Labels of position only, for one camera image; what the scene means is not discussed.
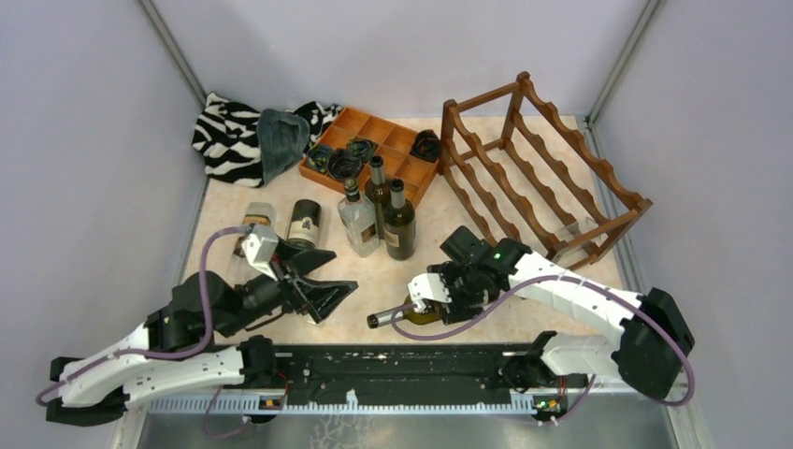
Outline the dark wine bottle front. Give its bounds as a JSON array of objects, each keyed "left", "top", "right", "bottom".
[{"left": 383, "top": 178, "right": 416, "bottom": 261}]

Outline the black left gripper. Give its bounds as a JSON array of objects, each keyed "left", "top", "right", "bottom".
[{"left": 218, "top": 236, "right": 360, "bottom": 337}]

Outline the clear glass bottle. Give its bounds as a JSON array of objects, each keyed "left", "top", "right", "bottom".
[{"left": 554, "top": 217, "right": 598, "bottom": 254}]

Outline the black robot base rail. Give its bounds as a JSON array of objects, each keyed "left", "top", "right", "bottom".
[{"left": 150, "top": 343, "right": 593, "bottom": 416}]

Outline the dark wine bottle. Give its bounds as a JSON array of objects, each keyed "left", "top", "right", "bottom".
[
  {"left": 383, "top": 178, "right": 416, "bottom": 261},
  {"left": 365, "top": 155, "right": 391, "bottom": 239},
  {"left": 286, "top": 199, "right": 322, "bottom": 248}
]

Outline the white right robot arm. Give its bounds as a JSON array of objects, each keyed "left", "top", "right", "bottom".
[{"left": 408, "top": 226, "right": 695, "bottom": 401}]

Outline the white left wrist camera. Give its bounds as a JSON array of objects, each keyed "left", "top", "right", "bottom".
[{"left": 241, "top": 224, "right": 280, "bottom": 281}]

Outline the clear liquor bottle gold label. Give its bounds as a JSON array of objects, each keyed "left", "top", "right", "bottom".
[{"left": 226, "top": 201, "right": 277, "bottom": 286}]

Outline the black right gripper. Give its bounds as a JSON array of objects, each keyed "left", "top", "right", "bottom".
[{"left": 430, "top": 262, "right": 485, "bottom": 324}]

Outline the standing dark wine bottle back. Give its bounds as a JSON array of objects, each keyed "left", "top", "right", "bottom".
[{"left": 365, "top": 155, "right": 391, "bottom": 239}]

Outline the wooden wine rack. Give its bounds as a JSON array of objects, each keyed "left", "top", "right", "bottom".
[{"left": 439, "top": 72, "right": 653, "bottom": 268}]

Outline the zebra striped cloth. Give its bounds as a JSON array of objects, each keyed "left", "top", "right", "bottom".
[{"left": 192, "top": 92, "right": 343, "bottom": 188}]

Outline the orange wooden compartment tray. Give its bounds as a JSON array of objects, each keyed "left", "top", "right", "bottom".
[{"left": 299, "top": 108, "right": 440, "bottom": 207}]

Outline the dark wine bottle lying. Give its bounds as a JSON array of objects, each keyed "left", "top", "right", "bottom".
[{"left": 286, "top": 199, "right": 322, "bottom": 248}]

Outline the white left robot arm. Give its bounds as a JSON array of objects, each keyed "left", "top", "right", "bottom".
[{"left": 45, "top": 236, "right": 358, "bottom": 427}]

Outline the standing clear bottle black cap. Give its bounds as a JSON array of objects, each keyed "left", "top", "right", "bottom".
[{"left": 338, "top": 178, "right": 380, "bottom": 257}]

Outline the green wine bottle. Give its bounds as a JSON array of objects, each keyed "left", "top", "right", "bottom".
[{"left": 366, "top": 306, "right": 442, "bottom": 329}]

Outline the black rolled item right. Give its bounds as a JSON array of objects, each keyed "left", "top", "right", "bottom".
[{"left": 410, "top": 129, "right": 441, "bottom": 163}]

